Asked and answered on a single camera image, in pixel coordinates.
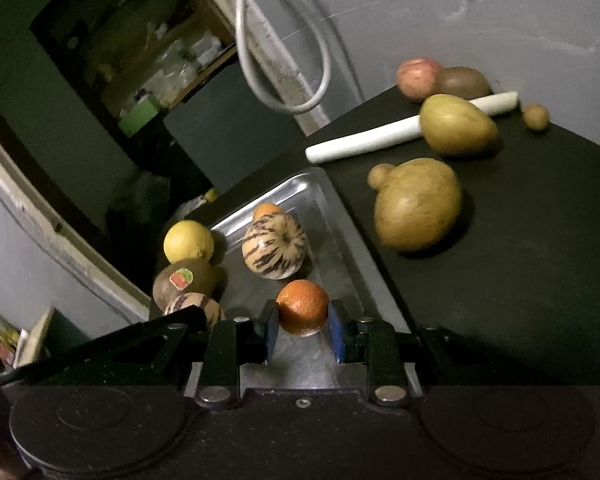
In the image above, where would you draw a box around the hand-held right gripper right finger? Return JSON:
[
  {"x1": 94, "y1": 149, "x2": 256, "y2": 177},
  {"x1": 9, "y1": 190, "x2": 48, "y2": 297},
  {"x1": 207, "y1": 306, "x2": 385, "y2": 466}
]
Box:
[{"x1": 328, "y1": 300, "x2": 581, "y2": 407}]

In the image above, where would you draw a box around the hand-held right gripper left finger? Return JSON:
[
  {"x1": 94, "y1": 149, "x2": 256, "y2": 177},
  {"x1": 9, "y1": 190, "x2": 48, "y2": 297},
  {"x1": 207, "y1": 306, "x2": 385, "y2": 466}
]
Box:
[{"x1": 0, "y1": 300, "x2": 281, "y2": 407}]

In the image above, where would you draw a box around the small orange mandarin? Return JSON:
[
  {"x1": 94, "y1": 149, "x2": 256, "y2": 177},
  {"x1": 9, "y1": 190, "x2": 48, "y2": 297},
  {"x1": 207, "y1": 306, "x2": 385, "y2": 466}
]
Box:
[
  {"x1": 252, "y1": 202, "x2": 287, "y2": 222},
  {"x1": 276, "y1": 280, "x2": 330, "y2": 337}
]

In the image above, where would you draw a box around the striped pepino melon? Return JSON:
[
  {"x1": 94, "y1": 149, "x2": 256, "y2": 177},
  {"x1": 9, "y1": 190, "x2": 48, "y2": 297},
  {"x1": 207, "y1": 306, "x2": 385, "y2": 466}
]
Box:
[
  {"x1": 241, "y1": 213, "x2": 309, "y2": 279},
  {"x1": 162, "y1": 291, "x2": 227, "y2": 331}
]

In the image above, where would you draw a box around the brown kiwi with sticker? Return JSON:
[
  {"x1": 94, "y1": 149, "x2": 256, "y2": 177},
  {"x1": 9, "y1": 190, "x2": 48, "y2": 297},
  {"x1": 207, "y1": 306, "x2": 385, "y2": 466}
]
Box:
[{"x1": 152, "y1": 258, "x2": 216, "y2": 311}]

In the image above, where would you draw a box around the metal tray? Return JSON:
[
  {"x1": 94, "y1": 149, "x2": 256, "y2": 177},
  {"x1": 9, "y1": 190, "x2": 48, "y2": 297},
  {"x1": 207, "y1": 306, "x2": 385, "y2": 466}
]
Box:
[{"x1": 200, "y1": 167, "x2": 423, "y2": 393}]

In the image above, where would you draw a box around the yellow lemon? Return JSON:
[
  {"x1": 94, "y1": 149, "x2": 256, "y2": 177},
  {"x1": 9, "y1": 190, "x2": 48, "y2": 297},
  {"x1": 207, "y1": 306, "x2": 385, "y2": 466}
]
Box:
[{"x1": 163, "y1": 220, "x2": 216, "y2": 265}]

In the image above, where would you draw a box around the large yellow potato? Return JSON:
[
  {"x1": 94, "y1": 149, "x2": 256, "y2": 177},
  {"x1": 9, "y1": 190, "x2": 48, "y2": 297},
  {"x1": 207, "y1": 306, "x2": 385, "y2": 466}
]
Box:
[{"x1": 373, "y1": 157, "x2": 463, "y2": 252}]

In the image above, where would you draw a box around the medium yellow potato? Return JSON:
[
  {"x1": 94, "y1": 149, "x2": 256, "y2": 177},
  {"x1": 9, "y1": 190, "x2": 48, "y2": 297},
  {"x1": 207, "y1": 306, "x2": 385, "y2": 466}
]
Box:
[{"x1": 420, "y1": 94, "x2": 499, "y2": 157}]

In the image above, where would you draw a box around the white leek stalk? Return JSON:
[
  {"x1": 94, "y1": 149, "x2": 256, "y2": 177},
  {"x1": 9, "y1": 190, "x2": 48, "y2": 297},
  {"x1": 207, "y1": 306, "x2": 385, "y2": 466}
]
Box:
[{"x1": 305, "y1": 91, "x2": 520, "y2": 165}]

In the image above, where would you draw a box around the dark grey cabinet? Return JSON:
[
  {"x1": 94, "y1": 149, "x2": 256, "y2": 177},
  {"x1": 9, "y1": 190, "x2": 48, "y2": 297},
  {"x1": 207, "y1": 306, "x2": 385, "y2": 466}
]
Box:
[{"x1": 162, "y1": 62, "x2": 311, "y2": 196}]

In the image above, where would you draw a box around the green box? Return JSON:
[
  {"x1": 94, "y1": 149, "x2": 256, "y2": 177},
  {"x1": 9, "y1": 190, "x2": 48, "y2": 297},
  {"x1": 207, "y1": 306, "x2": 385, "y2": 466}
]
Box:
[{"x1": 117, "y1": 97, "x2": 162, "y2": 137}]

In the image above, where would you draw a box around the brown wooden board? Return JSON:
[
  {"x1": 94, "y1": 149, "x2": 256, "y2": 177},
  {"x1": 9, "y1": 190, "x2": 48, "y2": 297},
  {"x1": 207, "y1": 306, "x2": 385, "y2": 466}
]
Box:
[{"x1": 165, "y1": 45, "x2": 238, "y2": 111}]

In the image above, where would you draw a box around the red apple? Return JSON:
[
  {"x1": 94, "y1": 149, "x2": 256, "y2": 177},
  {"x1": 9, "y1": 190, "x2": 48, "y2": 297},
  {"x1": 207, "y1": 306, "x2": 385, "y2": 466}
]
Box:
[{"x1": 396, "y1": 58, "x2": 445, "y2": 101}]

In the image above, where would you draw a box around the colourful packet pile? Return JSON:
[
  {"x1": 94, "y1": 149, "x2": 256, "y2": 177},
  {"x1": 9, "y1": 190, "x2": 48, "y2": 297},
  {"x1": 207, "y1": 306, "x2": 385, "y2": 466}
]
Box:
[{"x1": 0, "y1": 307, "x2": 28, "y2": 376}]

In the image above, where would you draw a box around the pile of clear plastic packaging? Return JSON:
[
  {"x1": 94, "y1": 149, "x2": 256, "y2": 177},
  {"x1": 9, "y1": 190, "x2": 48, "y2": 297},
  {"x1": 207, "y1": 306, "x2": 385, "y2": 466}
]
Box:
[{"x1": 145, "y1": 35, "x2": 226, "y2": 96}]

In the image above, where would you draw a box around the cream door frame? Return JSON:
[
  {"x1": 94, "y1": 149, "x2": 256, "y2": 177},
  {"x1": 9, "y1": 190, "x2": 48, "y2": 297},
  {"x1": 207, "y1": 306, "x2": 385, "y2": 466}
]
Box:
[{"x1": 0, "y1": 0, "x2": 301, "y2": 311}]

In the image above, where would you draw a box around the white flexible hose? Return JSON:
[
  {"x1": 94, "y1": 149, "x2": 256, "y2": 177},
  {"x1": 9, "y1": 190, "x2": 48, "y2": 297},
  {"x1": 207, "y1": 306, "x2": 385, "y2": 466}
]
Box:
[{"x1": 235, "y1": 0, "x2": 333, "y2": 115}]

